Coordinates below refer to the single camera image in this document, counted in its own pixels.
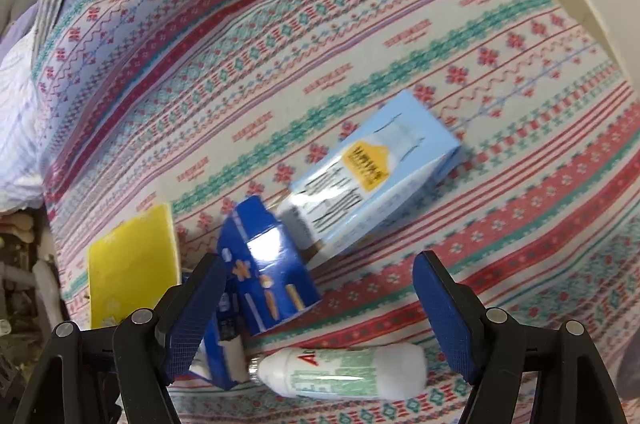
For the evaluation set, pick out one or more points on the under-bed stored items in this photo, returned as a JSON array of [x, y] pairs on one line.
[[20, 284]]

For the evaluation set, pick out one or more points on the light blue milk carton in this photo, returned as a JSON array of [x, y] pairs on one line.
[[360, 184]]

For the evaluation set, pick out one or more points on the white bottle with green label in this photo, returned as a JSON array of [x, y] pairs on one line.
[[350, 371]]

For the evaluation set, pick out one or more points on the yellow packet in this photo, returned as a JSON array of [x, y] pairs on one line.
[[130, 264]]

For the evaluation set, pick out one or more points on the dark blue printed box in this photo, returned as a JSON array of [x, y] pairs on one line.
[[270, 274]]

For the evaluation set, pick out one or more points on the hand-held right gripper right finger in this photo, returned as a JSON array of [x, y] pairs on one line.
[[445, 314]]

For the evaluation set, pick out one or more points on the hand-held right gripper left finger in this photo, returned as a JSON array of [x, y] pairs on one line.
[[192, 329]]

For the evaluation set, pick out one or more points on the purple checkered quilt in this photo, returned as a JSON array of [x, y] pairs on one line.
[[15, 103]]

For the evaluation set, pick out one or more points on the striped patterned blanket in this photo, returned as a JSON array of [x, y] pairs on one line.
[[350, 53]]

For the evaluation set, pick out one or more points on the small dark blue box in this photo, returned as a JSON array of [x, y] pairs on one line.
[[225, 354]]

